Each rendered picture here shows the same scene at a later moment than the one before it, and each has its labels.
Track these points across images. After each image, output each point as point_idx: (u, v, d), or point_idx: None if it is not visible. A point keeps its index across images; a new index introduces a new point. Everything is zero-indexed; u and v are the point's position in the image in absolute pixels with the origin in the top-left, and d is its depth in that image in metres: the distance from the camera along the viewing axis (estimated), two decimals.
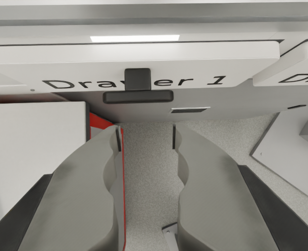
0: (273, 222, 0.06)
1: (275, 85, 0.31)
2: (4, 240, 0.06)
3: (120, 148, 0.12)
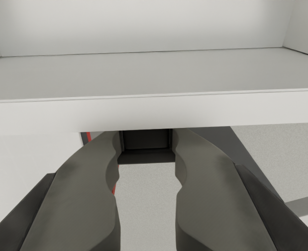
0: (270, 221, 0.06)
1: None
2: (7, 238, 0.06)
3: (123, 148, 0.12)
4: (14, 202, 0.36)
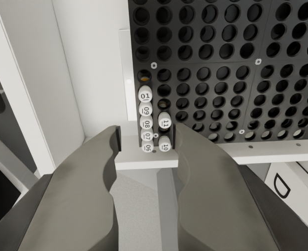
0: (273, 222, 0.06)
1: (270, 168, 0.35)
2: (4, 240, 0.06)
3: (120, 148, 0.12)
4: None
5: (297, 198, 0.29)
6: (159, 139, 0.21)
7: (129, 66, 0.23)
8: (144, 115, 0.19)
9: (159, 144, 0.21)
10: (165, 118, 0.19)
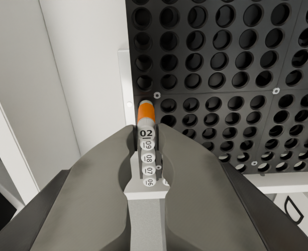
0: (256, 216, 0.06)
1: None
2: (22, 231, 0.06)
3: (136, 148, 0.12)
4: None
5: None
6: (162, 171, 0.19)
7: (130, 89, 0.21)
8: (146, 149, 0.17)
9: (163, 178, 0.19)
10: None
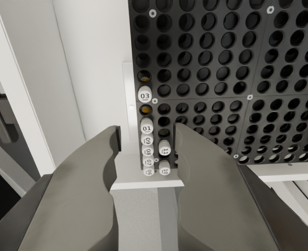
0: (273, 222, 0.06)
1: (265, 182, 0.37)
2: (4, 240, 0.06)
3: (120, 148, 0.12)
4: None
5: None
6: (159, 163, 0.23)
7: (132, 94, 0.24)
8: (146, 144, 0.20)
9: (160, 168, 0.22)
10: (165, 147, 0.21)
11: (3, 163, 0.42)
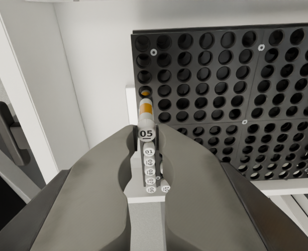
0: (256, 216, 0.06)
1: None
2: (22, 231, 0.06)
3: (136, 148, 0.12)
4: None
5: None
6: (161, 181, 0.25)
7: (134, 115, 0.26)
8: (148, 166, 0.22)
9: (161, 186, 0.24)
10: None
11: (11, 174, 0.44)
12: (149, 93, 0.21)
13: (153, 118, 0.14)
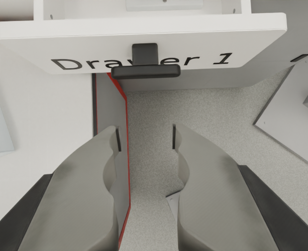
0: (273, 222, 0.06)
1: None
2: (4, 240, 0.06)
3: (120, 148, 0.12)
4: None
5: None
6: None
7: None
8: None
9: None
10: None
11: None
12: None
13: None
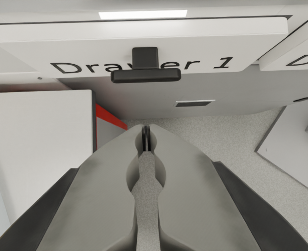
0: (249, 214, 0.06)
1: (282, 69, 0.30)
2: (31, 228, 0.06)
3: (144, 148, 0.12)
4: None
5: None
6: None
7: None
8: None
9: None
10: None
11: None
12: None
13: None
